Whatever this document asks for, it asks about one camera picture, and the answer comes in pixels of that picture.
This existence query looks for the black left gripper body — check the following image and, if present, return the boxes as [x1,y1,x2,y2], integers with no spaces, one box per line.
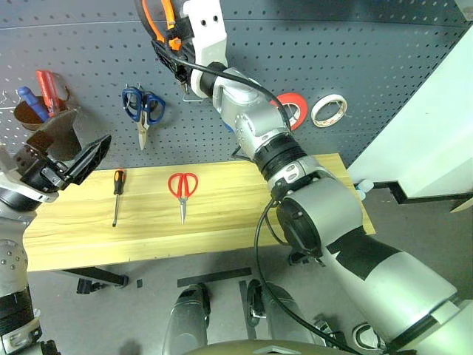
[13,143,75,195]

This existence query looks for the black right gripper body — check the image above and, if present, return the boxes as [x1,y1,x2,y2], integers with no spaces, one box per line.
[150,35,197,94]

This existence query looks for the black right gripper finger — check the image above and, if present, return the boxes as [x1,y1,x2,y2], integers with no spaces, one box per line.
[132,0,159,41]
[164,16,194,42]

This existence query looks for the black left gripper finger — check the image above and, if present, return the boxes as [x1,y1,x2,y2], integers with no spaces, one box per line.
[64,134,113,185]
[25,109,83,163]

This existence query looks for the orange handled pliers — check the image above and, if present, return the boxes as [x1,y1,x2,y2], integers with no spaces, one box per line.
[141,0,183,52]

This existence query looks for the metal pegboard hook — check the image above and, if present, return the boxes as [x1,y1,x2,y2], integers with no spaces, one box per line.
[182,84,206,103]

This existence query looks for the dark grey pegboard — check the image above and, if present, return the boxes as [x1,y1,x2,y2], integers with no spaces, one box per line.
[0,0,473,175]

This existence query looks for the red tape roll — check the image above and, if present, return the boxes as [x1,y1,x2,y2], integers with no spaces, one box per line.
[269,92,309,132]

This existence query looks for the white tape roll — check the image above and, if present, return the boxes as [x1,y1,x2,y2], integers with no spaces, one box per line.
[310,93,348,129]

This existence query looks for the black floor tape strip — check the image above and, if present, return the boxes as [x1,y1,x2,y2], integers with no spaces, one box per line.
[177,267,253,288]

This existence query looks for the brown tool holder cup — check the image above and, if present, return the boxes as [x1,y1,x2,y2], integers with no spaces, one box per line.
[13,83,81,131]

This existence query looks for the dark rounded robot leg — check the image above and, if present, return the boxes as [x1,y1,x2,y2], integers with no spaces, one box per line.
[161,283,212,355]
[245,280,319,349]

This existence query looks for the small white bottle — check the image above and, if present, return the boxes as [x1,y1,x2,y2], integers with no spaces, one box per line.
[354,178,375,201]

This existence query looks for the black table foot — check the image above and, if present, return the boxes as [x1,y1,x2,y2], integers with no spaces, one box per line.
[287,250,327,268]

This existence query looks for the olive robot torso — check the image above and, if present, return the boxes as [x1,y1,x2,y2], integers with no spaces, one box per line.
[180,339,336,355]

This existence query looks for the white cabinet side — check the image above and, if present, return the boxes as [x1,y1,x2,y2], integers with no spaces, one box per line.
[347,0,473,203]

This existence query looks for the black white caster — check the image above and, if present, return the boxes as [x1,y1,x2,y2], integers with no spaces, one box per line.
[351,322,386,351]

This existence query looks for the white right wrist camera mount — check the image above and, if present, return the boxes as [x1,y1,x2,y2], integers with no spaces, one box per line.
[183,0,229,100]

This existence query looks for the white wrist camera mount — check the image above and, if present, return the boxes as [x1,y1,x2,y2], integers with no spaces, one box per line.
[0,143,24,194]
[183,0,229,100]

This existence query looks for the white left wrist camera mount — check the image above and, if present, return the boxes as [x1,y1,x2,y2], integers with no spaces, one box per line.
[0,143,24,194]

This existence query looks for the blue handled screwdriver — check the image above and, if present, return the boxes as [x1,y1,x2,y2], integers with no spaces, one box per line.
[16,86,51,124]

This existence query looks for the orange black handled screwdriver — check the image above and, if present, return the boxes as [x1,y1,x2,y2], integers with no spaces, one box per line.
[112,169,126,228]

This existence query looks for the red handled screwdriver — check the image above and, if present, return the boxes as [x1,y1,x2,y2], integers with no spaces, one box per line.
[35,70,62,118]

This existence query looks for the blue handled scissors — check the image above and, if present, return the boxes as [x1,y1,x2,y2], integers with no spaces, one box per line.
[121,85,166,151]

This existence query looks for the red handled scissors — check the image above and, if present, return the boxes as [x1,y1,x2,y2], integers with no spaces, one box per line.
[167,172,200,226]

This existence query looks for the black table leg frame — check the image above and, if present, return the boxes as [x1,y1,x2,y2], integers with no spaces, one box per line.
[61,265,130,295]

